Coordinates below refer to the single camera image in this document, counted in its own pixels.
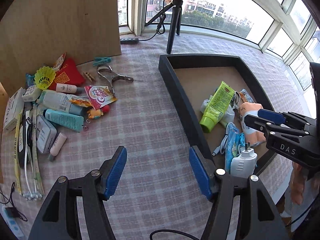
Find orange white tissue pack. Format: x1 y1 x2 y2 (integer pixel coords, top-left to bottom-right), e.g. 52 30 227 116
238 102 266 147

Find white usb cable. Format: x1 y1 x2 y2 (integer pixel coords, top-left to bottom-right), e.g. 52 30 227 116
211 129 230 158

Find blue clothespin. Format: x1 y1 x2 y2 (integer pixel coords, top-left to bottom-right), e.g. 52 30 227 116
238 133 246 154

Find white plug-in device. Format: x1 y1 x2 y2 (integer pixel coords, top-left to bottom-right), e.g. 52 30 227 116
230 142 258 179

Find metal keys carabiner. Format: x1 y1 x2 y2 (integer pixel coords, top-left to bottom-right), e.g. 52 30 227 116
232 91 241 121

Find white plastic bag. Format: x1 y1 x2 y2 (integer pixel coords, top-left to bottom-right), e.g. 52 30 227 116
200 96 235 128

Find blue cartoon packet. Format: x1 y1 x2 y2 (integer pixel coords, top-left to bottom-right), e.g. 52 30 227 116
225 122 243 173

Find lime green tube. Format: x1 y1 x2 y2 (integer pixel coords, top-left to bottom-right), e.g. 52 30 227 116
200 81 235 133

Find yellow chopsticks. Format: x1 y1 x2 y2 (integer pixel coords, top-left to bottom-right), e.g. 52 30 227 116
14 111 22 195

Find coffee mate sachet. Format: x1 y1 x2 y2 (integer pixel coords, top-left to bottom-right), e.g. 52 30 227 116
84 86 117 110
239 89 254 103

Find person's right hand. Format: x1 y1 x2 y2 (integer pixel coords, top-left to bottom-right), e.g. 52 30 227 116
289 162 305 205

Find teal lotion tube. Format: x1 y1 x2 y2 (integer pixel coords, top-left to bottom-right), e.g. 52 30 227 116
43 109 84 132

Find pink bottle grey cap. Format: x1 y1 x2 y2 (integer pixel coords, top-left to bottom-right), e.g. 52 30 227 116
48 132 67 162

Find orange snack packet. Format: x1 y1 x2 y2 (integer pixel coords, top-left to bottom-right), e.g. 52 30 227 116
67 95 92 108

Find silver tin box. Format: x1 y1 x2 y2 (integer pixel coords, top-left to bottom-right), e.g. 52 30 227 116
36 115 57 154

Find white tube blue cap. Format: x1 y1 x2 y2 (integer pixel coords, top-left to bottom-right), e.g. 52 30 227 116
37 90 86 116

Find metal clamp clip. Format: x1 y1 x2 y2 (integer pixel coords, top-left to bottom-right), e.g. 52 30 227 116
97 65 134 96

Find wooden clothespin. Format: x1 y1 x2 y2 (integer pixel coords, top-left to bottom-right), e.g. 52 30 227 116
83 72 96 83

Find black storage tray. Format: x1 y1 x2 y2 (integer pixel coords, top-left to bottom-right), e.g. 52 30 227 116
158 54 275 174

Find small pink bottle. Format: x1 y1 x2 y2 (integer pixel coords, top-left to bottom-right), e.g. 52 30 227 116
55 83 84 94

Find black wet wipes pack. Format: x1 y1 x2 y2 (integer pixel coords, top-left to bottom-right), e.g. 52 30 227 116
18 106 33 169

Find red packet pouch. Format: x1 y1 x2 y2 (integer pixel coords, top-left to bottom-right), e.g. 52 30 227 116
48 58 85 90

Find teal clothespin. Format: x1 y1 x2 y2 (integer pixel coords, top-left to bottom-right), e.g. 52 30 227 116
93 57 112 67

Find white blue pill box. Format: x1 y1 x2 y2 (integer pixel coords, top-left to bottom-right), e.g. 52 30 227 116
22 85 42 102

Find yellow shuttlecock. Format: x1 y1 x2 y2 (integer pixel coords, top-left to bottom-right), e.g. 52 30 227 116
34 66 56 90

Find white power strip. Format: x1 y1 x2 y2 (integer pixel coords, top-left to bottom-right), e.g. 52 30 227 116
1 204 25 240

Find white floral cardboard box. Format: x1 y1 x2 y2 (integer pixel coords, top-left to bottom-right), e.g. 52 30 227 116
3 87 25 132

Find blue tissue packet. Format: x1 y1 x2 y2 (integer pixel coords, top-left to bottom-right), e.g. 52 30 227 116
25 73 35 88

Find black usb hub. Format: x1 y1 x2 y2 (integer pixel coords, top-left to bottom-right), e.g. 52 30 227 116
120 37 139 44

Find black tripod stand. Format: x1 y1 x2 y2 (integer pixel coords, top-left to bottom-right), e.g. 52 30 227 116
144 0 183 54

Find large wooden board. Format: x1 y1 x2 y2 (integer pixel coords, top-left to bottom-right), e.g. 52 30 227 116
1 0 121 95

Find orange crab keychain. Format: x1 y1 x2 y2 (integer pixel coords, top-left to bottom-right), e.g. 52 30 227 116
84 105 110 131

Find black power cable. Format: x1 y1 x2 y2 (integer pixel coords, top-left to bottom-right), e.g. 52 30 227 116
0 181 29 222

